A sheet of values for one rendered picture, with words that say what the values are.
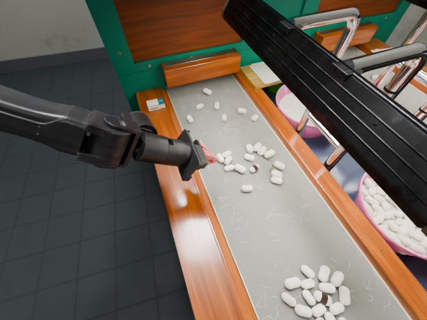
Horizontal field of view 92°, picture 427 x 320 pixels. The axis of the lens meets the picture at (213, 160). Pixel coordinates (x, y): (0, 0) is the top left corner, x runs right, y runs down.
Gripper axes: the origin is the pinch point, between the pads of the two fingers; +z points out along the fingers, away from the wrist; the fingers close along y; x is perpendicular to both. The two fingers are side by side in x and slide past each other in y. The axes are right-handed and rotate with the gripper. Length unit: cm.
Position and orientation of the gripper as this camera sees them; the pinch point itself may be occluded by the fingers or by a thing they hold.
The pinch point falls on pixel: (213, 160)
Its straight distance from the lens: 51.6
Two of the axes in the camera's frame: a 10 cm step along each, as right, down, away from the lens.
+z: 7.1, 1.3, 6.9
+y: -3.6, -7.8, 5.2
